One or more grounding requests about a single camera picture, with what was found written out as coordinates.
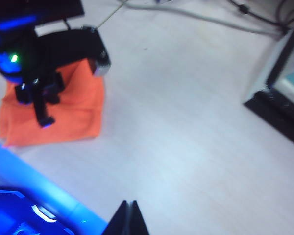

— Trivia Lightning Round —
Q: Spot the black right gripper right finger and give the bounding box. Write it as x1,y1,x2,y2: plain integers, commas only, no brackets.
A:
130,200,150,235

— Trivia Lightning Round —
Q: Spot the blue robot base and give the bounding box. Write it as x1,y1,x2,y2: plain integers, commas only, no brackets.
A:
0,188,89,235

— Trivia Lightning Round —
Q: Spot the black cable with ferrite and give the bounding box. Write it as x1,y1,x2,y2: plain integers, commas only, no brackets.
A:
227,0,291,34

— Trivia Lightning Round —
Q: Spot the white teal box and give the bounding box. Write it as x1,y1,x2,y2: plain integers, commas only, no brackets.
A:
245,26,294,108

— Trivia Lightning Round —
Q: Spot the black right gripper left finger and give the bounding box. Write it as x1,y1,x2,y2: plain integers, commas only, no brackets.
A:
101,200,129,235

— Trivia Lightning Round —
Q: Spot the thick grey cable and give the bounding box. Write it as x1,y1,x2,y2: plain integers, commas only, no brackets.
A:
116,0,289,35

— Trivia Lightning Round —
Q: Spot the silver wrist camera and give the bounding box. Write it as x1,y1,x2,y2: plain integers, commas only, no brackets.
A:
92,50,113,78

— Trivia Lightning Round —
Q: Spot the orange microfiber rag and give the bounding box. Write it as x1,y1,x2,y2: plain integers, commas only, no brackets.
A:
0,60,106,147

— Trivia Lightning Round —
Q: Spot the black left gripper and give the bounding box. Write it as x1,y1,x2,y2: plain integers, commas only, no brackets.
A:
14,29,106,129

